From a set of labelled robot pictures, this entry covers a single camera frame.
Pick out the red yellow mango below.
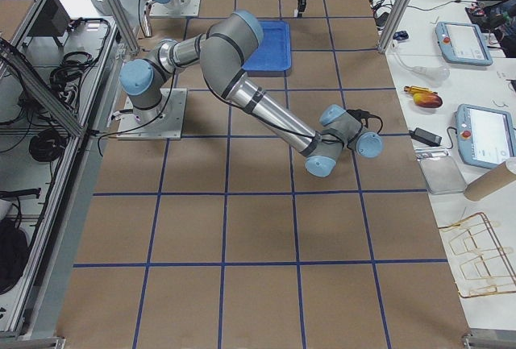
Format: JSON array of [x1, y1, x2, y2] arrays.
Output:
[[413, 93, 443, 108]]

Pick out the aluminium frame post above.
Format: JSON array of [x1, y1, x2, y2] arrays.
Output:
[[377, 0, 410, 54]]

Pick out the yellow screwdriver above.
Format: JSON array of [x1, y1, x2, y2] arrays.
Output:
[[404, 85, 436, 95]]

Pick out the blue plastic tray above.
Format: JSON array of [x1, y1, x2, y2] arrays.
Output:
[[243, 20, 292, 77]]

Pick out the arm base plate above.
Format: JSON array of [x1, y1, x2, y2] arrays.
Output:
[[116, 88, 188, 140], [150, 0, 201, 19]]

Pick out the teach pendant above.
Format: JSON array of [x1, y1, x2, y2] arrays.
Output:
[[435, 22, 493, 67], [455, 104, 515, 169]]

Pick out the teach pendant far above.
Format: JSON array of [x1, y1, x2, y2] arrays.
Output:
[[435, 22, 493, 67]]

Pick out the black power adapter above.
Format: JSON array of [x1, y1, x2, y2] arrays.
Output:
[[409, 127, 442, 147]]

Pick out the cardboard tube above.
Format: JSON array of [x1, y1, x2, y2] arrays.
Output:
[[464, 157, 515, 202]]

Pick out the teach pendant near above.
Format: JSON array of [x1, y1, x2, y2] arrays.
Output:
[[455, 104, 515, 169]]

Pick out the clear plastic container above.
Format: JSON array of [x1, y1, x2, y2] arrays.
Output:
[[418, 156, 467, 195]]

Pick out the gold wire rack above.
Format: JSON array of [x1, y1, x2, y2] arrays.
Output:
[[439, 212, 515, 299]]

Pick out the clear light bulb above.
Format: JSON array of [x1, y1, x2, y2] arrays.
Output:
[[390, 39, 450, 83]]

